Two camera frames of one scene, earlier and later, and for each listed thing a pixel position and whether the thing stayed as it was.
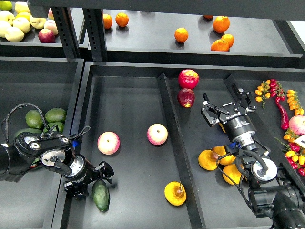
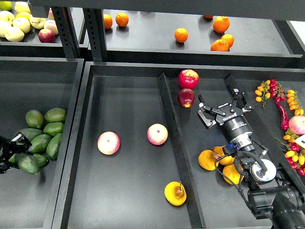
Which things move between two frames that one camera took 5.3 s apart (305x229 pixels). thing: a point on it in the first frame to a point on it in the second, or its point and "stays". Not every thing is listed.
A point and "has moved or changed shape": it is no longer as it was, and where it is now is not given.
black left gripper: x=82 y=172 to x=10 y=148
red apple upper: x=188 y=78 stays
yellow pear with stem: x=175 y=193 stays
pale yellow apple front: x=14 y=34 stays
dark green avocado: x=101 y=195 has moved or changed shape
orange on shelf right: x=228 y=38 stays
